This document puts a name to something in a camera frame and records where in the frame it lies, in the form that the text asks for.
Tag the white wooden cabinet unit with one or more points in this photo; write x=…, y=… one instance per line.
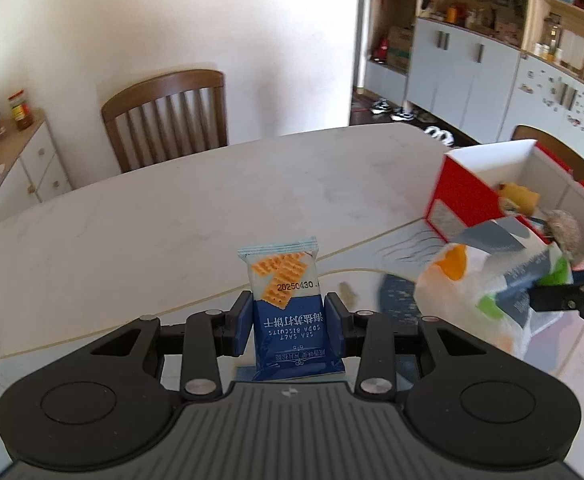
x=472, y=80

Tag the red ornament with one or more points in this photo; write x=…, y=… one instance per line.
x=382, y=51

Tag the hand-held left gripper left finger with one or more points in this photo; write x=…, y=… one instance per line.
x=242, y=325

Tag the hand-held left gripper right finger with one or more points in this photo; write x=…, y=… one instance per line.
x=334, y=325

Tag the white sneaker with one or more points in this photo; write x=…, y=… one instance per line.
x=379, y=106
x=402, y=114

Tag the blue cracker packet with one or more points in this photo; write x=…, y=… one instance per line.
x=292, y=320

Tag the white wet wipes pack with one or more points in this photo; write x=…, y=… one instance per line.
x=472, y=280

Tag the clear pink packet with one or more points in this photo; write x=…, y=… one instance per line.
x=562, y=230

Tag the orange canister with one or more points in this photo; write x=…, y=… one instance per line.
x=452, y=14

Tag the white slipper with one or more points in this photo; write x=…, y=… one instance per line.
x=432, y=132
x=446, y=136

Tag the red cardboard box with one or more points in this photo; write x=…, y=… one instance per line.
x=459, y=190

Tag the red lidded jar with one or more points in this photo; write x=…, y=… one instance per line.
x=21, y=112

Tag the yellow plush toy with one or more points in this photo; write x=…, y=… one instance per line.
x=519, y=197

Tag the brown cardboard carton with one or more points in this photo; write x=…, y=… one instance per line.
x=399, y=47

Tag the tall glass jar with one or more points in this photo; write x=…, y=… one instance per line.
x=552, y=35

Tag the white sideboard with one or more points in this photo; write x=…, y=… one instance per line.
x=37, y=160

